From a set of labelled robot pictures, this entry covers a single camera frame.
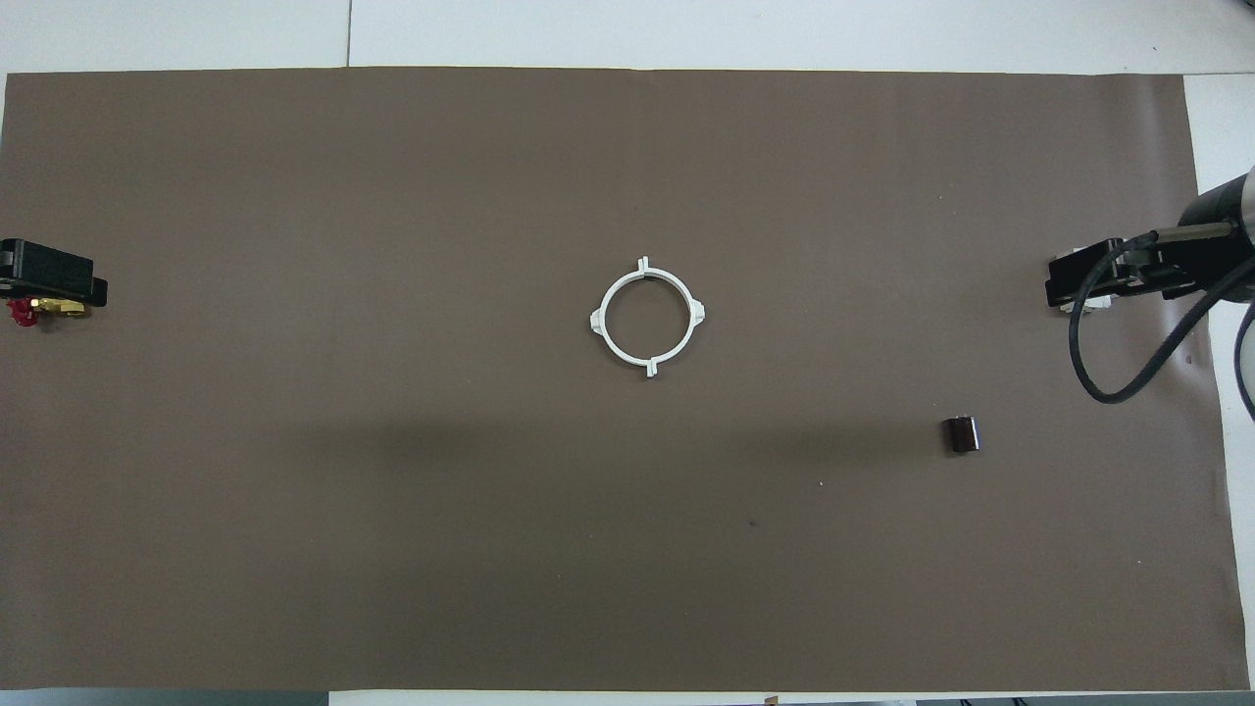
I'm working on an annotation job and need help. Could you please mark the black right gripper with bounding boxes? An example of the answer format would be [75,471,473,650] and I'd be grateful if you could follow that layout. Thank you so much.
[1045,235,1205,309]

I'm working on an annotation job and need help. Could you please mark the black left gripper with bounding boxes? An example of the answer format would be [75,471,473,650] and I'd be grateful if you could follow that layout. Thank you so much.
[0,238,110,308]

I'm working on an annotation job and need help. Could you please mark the white half pipe clamp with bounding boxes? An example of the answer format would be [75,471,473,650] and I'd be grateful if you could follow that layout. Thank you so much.
[639,256,709,380]
[589,256,654,380]

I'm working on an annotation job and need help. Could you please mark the grey circuit breaker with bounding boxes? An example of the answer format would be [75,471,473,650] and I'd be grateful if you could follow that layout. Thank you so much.
[1059,243,1115,314]

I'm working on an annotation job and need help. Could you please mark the red and brass valve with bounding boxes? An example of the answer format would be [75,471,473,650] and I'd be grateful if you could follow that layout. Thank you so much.
[5,296,91,330]

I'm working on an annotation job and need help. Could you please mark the brown table mat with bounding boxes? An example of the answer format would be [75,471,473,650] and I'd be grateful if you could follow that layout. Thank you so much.
[0,66,1250,692]

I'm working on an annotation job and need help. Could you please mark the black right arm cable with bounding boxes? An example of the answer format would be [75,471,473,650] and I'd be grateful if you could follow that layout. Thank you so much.
[1068,229,1255,405]

